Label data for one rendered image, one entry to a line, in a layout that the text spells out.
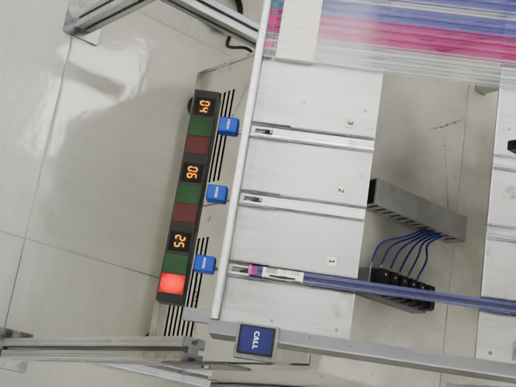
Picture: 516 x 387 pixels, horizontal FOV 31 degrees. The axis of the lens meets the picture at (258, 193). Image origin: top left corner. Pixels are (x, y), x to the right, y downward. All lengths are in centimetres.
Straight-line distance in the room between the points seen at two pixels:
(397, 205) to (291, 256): 40
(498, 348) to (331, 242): 28
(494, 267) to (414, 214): 39
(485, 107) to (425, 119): 21
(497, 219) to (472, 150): 60
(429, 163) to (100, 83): 77
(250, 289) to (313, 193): 17
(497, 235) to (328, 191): 26
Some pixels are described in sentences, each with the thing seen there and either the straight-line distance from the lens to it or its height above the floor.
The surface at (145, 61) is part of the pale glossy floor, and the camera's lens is 227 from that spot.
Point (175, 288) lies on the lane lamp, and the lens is 142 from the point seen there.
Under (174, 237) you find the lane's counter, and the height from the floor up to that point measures 65.
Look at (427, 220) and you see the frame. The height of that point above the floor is 66.
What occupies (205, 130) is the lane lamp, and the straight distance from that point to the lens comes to 148.
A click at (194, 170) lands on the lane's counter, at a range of 146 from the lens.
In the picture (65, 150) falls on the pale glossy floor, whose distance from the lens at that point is 211.
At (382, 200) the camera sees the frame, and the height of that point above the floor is 66.
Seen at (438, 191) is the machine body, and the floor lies 62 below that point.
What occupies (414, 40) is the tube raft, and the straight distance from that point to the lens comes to 152.
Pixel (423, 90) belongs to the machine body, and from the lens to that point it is 194.
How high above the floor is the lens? 183
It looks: 50 degrees down
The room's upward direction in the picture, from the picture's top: 79 degrees clockwise
